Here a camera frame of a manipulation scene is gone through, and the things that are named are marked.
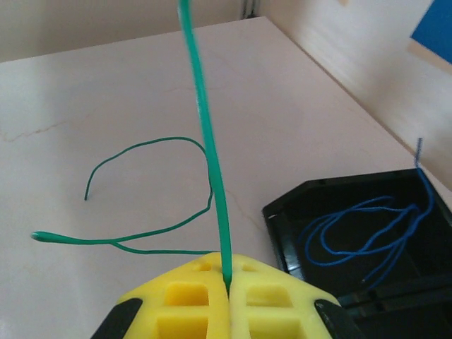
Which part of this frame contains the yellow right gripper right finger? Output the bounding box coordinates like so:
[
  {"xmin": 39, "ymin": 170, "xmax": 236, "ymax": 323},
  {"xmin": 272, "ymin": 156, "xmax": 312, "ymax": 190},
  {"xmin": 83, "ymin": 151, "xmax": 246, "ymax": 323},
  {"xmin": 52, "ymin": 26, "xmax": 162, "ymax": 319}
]
[{"xmin": 227, "ymin": 253, "xmax": 365, "ymax": 339}]

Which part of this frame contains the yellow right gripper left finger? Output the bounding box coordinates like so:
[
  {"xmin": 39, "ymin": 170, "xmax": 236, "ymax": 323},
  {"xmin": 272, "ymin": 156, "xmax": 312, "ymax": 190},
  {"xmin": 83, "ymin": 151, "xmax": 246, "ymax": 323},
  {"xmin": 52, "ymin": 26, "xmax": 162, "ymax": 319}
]
[{"xmin": 90, "ymin": 251, "xmax": 231, "ymax": 339}]

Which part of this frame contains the green cable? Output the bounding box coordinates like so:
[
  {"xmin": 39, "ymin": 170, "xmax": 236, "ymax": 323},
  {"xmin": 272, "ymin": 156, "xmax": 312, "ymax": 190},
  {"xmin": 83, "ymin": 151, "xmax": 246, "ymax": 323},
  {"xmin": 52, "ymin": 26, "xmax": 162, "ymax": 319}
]
[{"xmin": 30, "ymin": 0, "xmax": 234, "ymax": 294}]

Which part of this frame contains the blue cable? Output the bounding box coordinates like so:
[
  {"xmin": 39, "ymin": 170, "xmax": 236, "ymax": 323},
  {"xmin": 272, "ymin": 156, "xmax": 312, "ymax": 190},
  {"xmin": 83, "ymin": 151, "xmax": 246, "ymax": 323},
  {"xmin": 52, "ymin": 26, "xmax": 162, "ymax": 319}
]
[{"xmin": 298, "ymin": 137, "xmax": 436, "ymax": 287}]

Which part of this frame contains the black plastic tray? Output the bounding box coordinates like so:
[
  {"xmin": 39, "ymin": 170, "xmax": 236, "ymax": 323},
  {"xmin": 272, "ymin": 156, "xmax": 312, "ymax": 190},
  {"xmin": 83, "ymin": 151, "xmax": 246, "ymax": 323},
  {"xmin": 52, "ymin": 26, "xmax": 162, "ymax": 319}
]
[{"xmin": 261, "ymin": 168, "xmax": 452, "ymax": 339}]

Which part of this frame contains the aluminium frame post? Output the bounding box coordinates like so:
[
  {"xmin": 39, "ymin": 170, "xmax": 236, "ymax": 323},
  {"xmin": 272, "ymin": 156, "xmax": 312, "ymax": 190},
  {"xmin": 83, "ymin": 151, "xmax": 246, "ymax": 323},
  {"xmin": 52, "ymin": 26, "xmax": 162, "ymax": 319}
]
[{"xmin": 242, "ymin": 0, "xmax": 264, "ymax": 19}]

